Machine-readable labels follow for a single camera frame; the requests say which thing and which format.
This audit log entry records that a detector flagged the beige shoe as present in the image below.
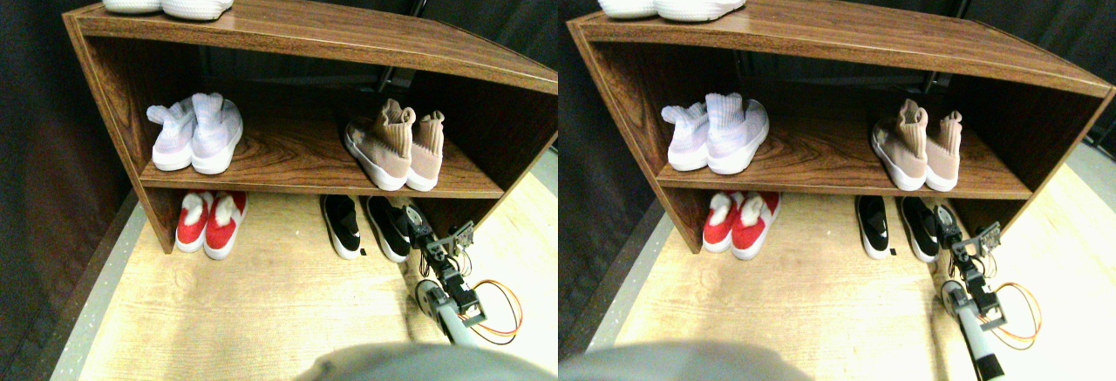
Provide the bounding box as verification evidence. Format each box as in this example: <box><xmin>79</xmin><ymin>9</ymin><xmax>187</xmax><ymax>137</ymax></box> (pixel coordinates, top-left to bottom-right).
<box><xmin>344</xmin><ymin>99</ymin><xmax>417</xmax><ymax>192</ymax></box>
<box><xmin>406</xmin><ymin>111</ymin><xmax>446</xmax><ymax>193</ymax></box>
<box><xmin>872</xmin><ymin>99</ymin><xmax>929</xmax><ymax>192</ymax></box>
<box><xmin>925</xmin><ymin>111</ymin><xmax>964</xmax><ymax>193</ymax></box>

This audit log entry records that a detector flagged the red shoe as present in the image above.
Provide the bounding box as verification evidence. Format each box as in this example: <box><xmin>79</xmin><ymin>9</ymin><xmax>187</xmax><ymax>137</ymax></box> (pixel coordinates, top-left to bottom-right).
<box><xmin>703</xmin><ymin>193</ymin><xmax>742</xmax><ymax>254</ymax></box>
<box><xmin>731</xmin><ymin>192</ymin><xmax>782</xmax><ymax>261</ymax></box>
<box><xmin>204</xmin><ymin>192</ymin><xmax>248</xmax><ymax>261</ymax></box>
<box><xmin>175</xmin><ymin>192</ymin><xmax>214</xmax><ymax>253</ymax></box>

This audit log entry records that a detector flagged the black shoe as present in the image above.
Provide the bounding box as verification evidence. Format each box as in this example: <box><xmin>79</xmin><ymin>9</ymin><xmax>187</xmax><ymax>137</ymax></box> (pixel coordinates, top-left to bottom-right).
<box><xmin>900</xmin><ymin>196</ymin><xmax>941</xmax><ymax>263</ymax></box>
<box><xmin>321</xmin><ymin>194</ymin><xmax>363</xmax><ymax>261</ymax></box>
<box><xmin>364</xmin><ymin>195</ymin><xmax>412</xmax><ymax>263</ymax></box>
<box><xmin>855</xmin><ymin>195</ymin><xmax>893</xmax><ymax>260</ymax></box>

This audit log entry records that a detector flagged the lilac shoe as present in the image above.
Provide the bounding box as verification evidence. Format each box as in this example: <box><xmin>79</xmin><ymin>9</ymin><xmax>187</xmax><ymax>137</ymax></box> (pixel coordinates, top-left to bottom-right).
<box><xmin>661</xmin><ymin>102</ymin><xmax>711</xmax><ymax>172</ymax></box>
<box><xmin>190</xmin><ymin>93</ymin><xmax>244</xmax><ymax>175</ymax></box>
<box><xmin>706</xmin><ymin>93</ymin><xmax>771</xmax><ymax>175</ymax></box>
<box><xmin>146</xmin><ymin>99</ymin><xmax>198</xmax><ymax>172</ymax></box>

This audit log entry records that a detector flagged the orange wire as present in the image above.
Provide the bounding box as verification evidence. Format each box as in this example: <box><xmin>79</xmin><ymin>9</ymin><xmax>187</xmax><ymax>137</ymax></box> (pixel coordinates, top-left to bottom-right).
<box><xmin>471</xmin><ymin>280</ymin><xmax>524</xmax><ymax>345</ymax></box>
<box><xmin>990</xmin><ymin>282</ymin><xmax>1043</xmax><ymax>351</ymax></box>

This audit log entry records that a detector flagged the brown shoe rack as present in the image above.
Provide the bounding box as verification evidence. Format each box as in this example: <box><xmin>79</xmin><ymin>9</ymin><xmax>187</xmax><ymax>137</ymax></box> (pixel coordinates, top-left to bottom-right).
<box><xmin>62</xmin><ymin>0</ymin><xmax>559</xmax><ymax>255</ymax></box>
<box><xmin>566</xmin><ymin>0</ymin><xmax>1116</xmax><ymax>255</ymax></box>

